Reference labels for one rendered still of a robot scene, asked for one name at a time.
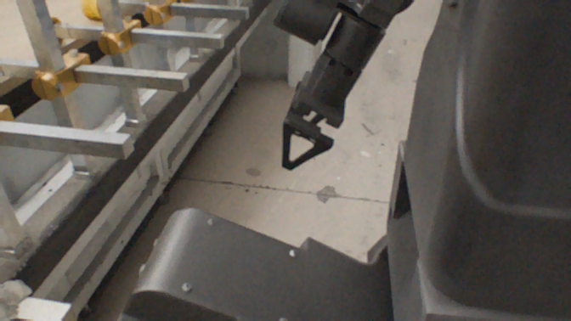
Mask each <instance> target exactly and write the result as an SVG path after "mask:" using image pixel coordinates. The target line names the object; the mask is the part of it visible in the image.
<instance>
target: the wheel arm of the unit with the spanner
mask: <svg viewBox="0 0 571 321"><path fill-rule="evenodd" d="M18 304H19V307H20V314H18V316H16V318H13V319H10V320H9V321H77V316H76V313H75V311H74V309H73V306H72V304H67V303H63V302H56V301H46V300H42V299H36V298H30V297H23V299H20V300H19V303H18Z"/></svg>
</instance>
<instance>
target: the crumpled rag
mask: <svg viewBox="0 0 571 321"><path fill-rule="evenodd" d="M31 293H32V292H31V288H29V287H28V286H27V285H26V284H24V283H23V282H22V281H20V280H17V281H9V282H6V283H4V284H0V321H9V320H10V319H13V318H16V316H18V314H20V307H19V304H18V303H19V300H20V299H23V297H25V296H27V297H28V295H29V294H31Z"/></svg>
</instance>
